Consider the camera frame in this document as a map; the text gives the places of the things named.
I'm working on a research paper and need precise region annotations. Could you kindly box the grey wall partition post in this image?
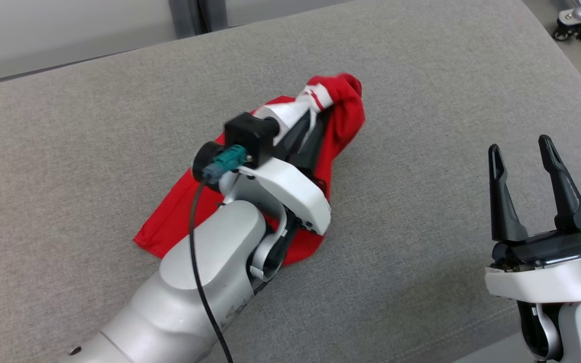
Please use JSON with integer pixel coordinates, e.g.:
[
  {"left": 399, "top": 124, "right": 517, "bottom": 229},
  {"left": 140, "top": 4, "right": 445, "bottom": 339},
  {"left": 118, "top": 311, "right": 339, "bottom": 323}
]
[{"left": 168, "top": 0, "right": 229, "bottom": 40}]

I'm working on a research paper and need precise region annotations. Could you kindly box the grey fabric sofa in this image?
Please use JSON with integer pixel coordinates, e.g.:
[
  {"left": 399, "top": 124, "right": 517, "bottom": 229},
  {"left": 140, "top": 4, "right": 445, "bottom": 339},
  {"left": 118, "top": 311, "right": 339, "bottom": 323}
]
[{"left": 0, "top": 0, "right": 581, "bottom": 363}]

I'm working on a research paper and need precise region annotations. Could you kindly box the black left cable, teal plug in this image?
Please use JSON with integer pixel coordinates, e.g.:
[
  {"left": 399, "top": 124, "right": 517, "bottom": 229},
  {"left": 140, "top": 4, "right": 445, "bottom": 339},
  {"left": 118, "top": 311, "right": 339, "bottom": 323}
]
[{"left": 189, "top": 145, "right": 247, "bottom": 363}]

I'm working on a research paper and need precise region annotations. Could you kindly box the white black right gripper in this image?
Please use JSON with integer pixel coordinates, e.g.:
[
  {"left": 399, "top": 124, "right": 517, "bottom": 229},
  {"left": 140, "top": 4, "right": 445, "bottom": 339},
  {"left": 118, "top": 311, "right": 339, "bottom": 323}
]
[{"left": 485, "top": 135, "right": 581, "bottom": 303}]

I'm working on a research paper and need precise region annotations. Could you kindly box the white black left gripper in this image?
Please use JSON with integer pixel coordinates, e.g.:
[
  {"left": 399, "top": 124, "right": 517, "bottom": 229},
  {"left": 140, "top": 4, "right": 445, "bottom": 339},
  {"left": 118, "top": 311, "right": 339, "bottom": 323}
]
[{"left": 192, "top": 112, "right": 331, "bottom": 236}]

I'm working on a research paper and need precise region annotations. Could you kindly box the red Bulls 23 jersey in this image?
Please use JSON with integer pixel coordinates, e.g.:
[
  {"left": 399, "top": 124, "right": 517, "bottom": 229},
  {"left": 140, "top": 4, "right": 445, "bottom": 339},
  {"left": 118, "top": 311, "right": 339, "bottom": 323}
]
[{"left": 133, "top": 73, "right": 367, "bottom": 266}]

